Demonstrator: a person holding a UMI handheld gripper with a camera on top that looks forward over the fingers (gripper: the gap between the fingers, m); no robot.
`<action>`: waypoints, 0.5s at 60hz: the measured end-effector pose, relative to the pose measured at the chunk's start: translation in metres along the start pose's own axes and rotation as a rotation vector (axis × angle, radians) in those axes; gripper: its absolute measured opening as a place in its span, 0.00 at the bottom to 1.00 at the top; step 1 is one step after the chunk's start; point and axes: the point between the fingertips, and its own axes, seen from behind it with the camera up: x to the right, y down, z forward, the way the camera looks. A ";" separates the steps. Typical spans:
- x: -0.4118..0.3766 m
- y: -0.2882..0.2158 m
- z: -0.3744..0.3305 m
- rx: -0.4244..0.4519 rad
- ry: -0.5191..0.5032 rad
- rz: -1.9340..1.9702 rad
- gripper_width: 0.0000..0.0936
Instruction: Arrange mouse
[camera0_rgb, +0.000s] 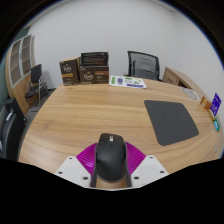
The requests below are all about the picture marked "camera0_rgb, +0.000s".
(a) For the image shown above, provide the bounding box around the wide brown cardboard box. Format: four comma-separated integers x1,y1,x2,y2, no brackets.
78,65,110,85

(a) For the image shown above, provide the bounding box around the black leather armchair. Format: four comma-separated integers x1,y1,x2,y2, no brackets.
0,97,27,160

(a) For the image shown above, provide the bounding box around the purple card box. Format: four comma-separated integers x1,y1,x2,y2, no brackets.
209,92,222,117

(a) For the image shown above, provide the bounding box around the small orange box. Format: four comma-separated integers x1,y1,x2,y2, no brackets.
199,95,213,110

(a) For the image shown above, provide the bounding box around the dark grey mouse pad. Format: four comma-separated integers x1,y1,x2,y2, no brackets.
143,99,200,147

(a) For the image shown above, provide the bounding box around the black mesh office chair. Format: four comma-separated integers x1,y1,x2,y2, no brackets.
125,50,163,82

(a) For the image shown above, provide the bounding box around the wooden side desk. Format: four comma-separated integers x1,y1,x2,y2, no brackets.
162,66,209,101

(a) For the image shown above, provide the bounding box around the black computer mouse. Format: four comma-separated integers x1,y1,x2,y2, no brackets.
94,132,129,183

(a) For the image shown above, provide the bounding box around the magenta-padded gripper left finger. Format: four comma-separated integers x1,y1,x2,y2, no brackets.
54,142,99,189

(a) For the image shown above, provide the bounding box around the black visitor chair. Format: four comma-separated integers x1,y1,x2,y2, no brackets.
24,63,49,109

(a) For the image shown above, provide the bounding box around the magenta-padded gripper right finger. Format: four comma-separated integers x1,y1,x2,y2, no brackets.
123,141,170,189

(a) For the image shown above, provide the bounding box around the round white grey disc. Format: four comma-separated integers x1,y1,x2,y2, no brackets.
182,87,201,101

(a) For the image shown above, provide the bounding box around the wooden shelf cabinet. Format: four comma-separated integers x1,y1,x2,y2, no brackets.
4,34,37,116

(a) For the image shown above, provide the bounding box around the white sheet with coloured print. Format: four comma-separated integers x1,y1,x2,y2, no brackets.
108,74,148,90

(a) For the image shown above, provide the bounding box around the small tan box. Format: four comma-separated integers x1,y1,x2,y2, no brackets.
208,108,216,121

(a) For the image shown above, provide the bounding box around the small teal box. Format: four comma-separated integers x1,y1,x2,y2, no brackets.
213,116,221,133

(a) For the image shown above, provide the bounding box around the small brown cardboard box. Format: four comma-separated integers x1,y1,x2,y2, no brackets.
59,57,81,87

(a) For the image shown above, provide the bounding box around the dark open cardboard box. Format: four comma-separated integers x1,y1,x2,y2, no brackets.
80,51,110,68

